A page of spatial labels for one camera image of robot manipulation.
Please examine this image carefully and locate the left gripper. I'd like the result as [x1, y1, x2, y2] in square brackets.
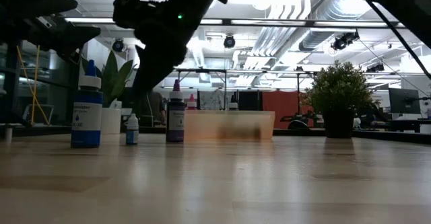
[0, 0, 102, 60]

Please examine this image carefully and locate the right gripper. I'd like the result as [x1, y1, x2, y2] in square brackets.
[112, 0, 230, 116]

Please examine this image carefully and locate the large purple food colouring bottle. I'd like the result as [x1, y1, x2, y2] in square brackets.
[166, 79, 186, 143]

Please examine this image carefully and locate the large blue food colouring bottle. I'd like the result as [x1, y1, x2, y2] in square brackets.
[70, 59, 104, 149]

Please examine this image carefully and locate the snake plant white pot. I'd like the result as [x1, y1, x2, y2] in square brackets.
[80, 50, 138, 135]

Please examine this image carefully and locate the small blue dropper bottle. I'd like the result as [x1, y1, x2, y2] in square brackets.
[125, 112, 139, 146]

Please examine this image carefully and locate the orange translucent plastic bin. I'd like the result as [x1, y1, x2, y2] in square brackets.
[184, 110, 276, 141]

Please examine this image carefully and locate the orange partition panel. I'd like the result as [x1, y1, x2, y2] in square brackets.
[261, 89, 301, 130]

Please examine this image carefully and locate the black beam with light strips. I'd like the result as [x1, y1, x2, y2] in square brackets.
[63, 16, 405, 29]

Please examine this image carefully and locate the bushy green plant black pot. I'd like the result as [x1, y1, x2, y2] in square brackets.
[298, 60, 374, 139]

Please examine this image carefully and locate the black spotlight cluster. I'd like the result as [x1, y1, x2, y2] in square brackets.
[366, 62, 385, 73]
[331, 30, 360, 52]

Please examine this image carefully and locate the black computer monitor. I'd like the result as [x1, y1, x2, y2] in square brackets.
[388, 87, 422, 115]

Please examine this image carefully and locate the black office desk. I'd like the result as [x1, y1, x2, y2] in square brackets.
[387, 118, 431, 134]

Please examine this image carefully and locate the round black camera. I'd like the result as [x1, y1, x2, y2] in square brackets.
[111, 38, 126, 53]
[223, 34, 236, 49]

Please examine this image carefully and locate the yellow extension cable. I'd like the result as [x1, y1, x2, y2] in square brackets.
[15, 45, 50, 126]

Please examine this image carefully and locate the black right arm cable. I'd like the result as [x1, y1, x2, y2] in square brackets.
[366, 0, 431, 81]

